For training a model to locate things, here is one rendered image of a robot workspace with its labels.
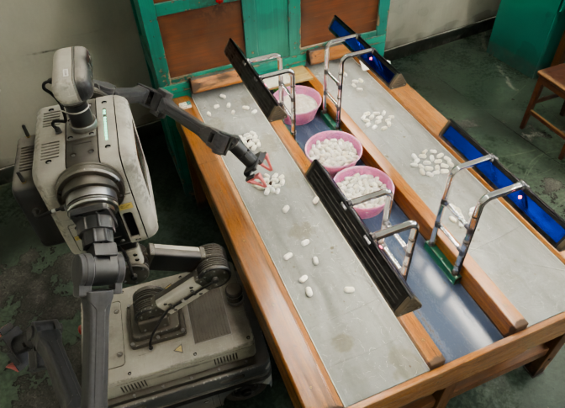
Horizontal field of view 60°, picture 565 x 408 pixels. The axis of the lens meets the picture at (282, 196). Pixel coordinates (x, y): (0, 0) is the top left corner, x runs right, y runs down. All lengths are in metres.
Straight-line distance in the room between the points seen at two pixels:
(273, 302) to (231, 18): 1.50
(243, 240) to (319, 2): 1.43
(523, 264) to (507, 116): 2.19
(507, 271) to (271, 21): 1.67
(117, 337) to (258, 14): 1.68
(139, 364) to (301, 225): 0.82
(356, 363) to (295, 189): 0.82
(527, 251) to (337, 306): 0.77
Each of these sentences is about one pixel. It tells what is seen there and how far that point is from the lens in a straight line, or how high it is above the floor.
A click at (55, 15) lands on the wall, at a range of 3.28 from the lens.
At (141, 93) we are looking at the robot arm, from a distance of 2.05.
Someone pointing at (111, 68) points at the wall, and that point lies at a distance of 3.46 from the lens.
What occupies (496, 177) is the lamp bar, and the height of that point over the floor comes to 1.08.
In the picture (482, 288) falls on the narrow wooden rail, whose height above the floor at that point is 0.76.
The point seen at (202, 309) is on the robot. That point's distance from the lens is 2.11.
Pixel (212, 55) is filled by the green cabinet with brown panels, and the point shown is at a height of 0.95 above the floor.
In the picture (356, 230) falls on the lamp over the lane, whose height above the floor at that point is 1.10.
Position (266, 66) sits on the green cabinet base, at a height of 0.81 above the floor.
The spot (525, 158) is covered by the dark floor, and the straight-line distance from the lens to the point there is 3.72.
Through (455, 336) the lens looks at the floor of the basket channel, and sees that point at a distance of 1.85.
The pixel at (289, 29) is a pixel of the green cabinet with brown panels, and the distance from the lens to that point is 2.77.
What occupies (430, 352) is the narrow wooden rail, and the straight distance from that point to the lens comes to 1.70.
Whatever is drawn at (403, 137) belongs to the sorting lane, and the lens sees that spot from 2.44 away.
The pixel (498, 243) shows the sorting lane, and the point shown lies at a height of 0.74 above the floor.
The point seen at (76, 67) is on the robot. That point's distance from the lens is 1.29.
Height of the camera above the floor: 2.23
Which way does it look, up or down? 45 degrees down
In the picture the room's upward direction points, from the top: 3 degrees counter-clockwise
